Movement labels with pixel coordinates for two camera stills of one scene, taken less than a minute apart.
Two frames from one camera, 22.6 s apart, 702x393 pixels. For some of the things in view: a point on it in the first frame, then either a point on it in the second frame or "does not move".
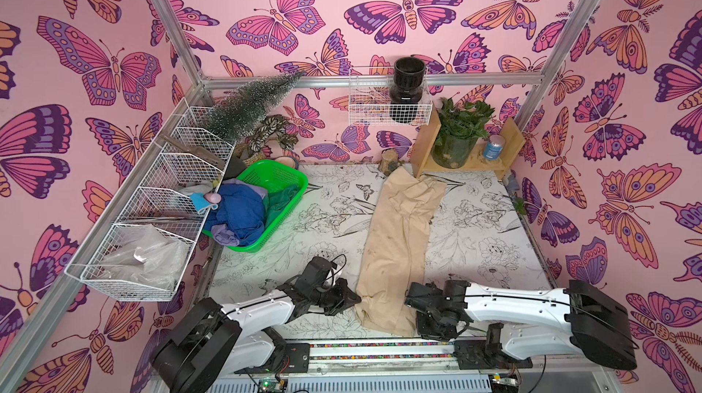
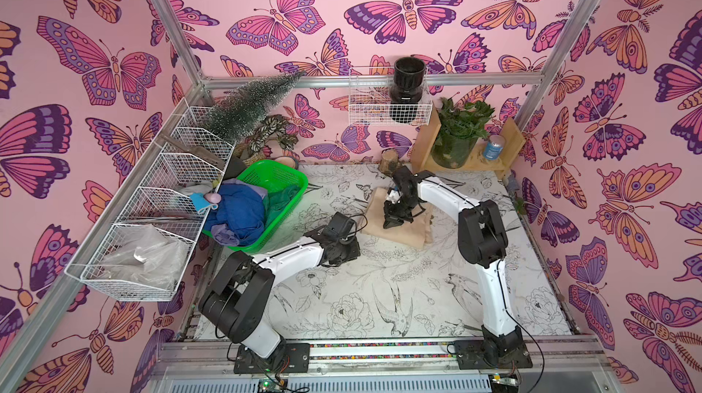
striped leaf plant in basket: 272,125 does not move
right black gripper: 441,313 → 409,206
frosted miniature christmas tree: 243,109 does not move
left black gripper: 344,301 → 354,241
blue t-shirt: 242,209 does not move
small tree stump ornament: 388,161 does not move
